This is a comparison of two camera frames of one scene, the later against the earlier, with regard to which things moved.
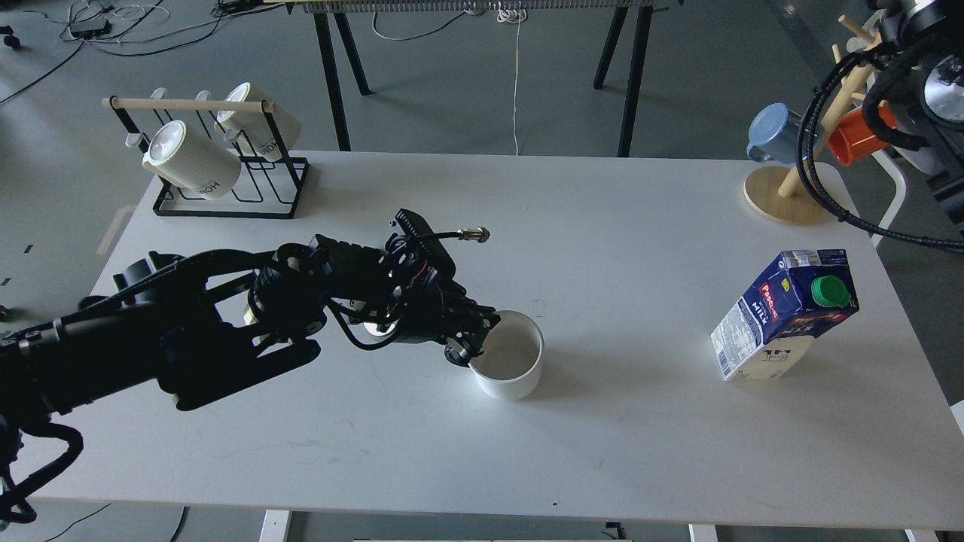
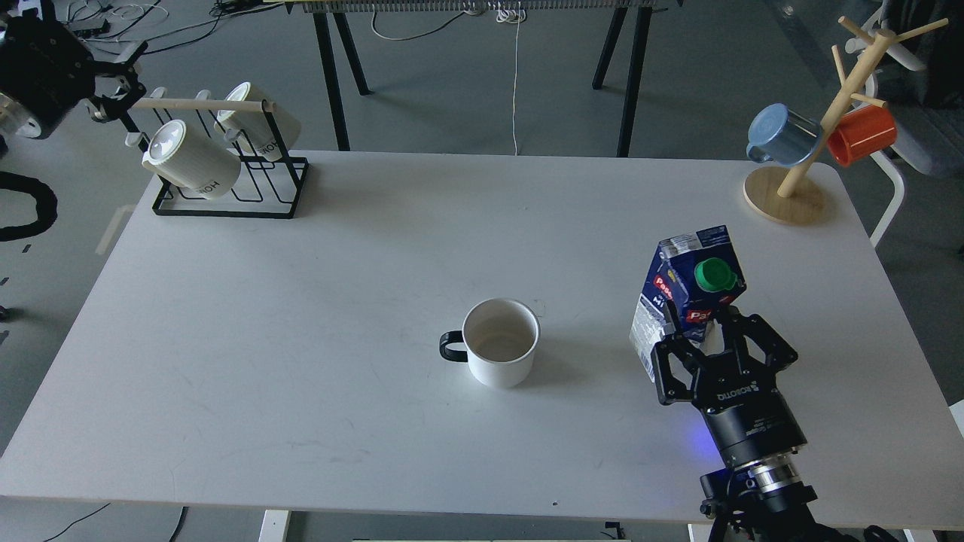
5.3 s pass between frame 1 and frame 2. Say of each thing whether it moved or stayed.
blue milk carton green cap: moved
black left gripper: moved
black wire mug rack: stayed
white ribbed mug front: stayed
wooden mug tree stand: stayed
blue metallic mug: stayed
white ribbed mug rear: stayed
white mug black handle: moved
